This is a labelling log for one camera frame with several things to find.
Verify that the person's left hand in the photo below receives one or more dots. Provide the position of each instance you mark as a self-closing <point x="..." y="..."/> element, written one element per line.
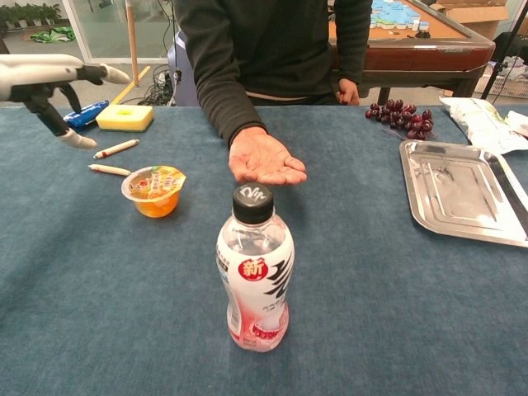
<point x="348" y="91"/>

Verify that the person's right hand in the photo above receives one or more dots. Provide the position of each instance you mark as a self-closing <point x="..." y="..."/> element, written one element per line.
<point x="264" y="161"/>

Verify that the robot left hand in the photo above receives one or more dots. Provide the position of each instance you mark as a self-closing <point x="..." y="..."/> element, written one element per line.
<point x="37" y="76"/>

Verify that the orange jelly cup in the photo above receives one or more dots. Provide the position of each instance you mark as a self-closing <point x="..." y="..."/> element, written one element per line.
<point x="154" y="191"/>

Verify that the person's right forearm dark sleeve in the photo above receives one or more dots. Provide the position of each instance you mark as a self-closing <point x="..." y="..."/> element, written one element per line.
<point x="224" y="82"/>

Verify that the person's left forearm dark sleeve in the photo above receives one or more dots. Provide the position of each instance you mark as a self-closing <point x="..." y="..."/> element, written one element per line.
<point x="350" y="41"/>

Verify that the person's dark sweater torso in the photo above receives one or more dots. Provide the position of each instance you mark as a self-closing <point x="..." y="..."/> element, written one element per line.
<point x="264" y="45"/>

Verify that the green cloth pile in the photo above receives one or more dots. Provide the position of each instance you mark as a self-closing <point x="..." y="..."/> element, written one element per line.
<point x="53" y="35"/>

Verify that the red grape bunch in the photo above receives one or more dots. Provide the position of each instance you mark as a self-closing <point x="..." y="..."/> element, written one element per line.
<point x="402" y="115"/>

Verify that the potted plants row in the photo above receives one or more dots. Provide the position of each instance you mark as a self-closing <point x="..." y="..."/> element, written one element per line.
<point x="29" y="14"/>

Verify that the blue snack packet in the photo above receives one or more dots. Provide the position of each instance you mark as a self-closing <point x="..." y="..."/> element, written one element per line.
<point x="88" y="115"/>

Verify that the brown mahjong table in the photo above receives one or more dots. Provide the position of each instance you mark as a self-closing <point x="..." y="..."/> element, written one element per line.
<point x="420" y="53"/>

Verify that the blue white mahjong tiles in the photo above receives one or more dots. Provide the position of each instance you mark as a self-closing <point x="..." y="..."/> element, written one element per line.
<point x="394" y="14"/>

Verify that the yellow green sponge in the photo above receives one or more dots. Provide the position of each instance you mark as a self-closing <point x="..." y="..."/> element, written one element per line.
<point x="125" y="117"/>

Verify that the wooden pole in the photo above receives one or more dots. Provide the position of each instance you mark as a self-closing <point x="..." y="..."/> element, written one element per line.
<point x="132" y="41"/>

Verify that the white sausage stick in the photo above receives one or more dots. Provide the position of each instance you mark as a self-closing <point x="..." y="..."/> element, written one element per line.
<point x="109" y="169"/>
<point x="116" y="148"/>

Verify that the clear plastic drink bottle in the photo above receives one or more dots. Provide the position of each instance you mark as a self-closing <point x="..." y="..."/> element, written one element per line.
<point x="255" y="280"/>

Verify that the blue grey chair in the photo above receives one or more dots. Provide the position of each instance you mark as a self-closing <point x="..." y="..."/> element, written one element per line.
<point x="181" y="70"/>

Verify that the white green snack bag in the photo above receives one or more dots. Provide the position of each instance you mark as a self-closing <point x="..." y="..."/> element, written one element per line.
<point x="482" y="123"/>

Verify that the cardboard box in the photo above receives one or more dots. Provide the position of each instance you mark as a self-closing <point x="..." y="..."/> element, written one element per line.
<point x="474" y="16"/>

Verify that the silver metal tray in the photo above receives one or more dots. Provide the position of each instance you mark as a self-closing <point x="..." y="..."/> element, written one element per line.
<point x="462" y="191"/>

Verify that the white plastic basket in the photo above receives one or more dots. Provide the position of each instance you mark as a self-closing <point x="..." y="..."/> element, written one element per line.
<point x="505" y="82"/>

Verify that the black tripod stand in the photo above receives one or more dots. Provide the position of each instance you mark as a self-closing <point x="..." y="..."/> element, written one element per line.
<point x="505" y="53"/>

